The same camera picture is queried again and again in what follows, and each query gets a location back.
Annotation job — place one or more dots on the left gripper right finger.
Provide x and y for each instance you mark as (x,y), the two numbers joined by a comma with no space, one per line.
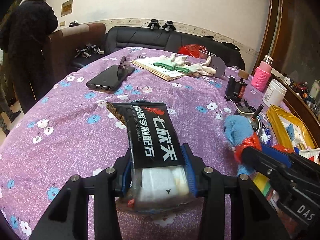
(252,216)

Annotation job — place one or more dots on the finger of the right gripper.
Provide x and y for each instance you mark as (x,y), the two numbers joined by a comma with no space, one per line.
(293,176)
(282,152)

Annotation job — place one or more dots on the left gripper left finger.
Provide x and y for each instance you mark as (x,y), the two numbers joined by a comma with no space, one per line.
(67,215)

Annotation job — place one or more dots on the blue cloth red bag bundle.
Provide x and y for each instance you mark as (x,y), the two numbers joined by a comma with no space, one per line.
(240,135)

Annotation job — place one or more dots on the black tissue pack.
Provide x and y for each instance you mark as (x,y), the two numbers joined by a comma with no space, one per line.
(159,170)

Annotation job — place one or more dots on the yellow cardboard box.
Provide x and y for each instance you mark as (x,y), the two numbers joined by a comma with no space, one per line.
(289,130)

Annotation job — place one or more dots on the wooden sideboard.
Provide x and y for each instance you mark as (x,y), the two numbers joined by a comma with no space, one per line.
(299,109)

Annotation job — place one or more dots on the white plastic jar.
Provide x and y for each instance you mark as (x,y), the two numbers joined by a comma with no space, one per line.
(274,93)

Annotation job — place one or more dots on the pink sleeved bottle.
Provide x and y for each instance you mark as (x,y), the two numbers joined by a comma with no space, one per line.
(262,73)

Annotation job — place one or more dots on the purple floral tablecloth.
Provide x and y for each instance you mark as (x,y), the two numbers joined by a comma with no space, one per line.
(70,131)

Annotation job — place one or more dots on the black red battery device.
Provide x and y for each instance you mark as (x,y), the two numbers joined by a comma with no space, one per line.
(235,90)

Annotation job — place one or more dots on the clear plastic cup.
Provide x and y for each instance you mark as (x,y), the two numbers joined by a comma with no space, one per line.
(204,54)

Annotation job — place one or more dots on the black smartphone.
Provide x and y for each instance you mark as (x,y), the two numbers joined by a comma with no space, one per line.
(110,79)

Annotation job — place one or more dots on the red plastic bag on sofa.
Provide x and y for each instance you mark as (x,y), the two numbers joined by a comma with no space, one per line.
(191,50)

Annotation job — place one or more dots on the green scissors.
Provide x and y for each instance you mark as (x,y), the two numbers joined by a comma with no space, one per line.
(172,68)

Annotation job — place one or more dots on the small black stand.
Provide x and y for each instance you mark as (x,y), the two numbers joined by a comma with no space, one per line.
(123,66)

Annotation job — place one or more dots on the brown armchair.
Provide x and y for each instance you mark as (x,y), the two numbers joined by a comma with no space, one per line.
(60,47)

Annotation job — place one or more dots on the paper notebook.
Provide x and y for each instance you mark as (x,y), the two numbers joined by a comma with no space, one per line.
(147,63)

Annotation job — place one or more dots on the person in black coat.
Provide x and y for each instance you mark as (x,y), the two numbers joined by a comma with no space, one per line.
(22,39)

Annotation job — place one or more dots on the black leather sofa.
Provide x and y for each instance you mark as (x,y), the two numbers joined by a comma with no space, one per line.
(118,38)

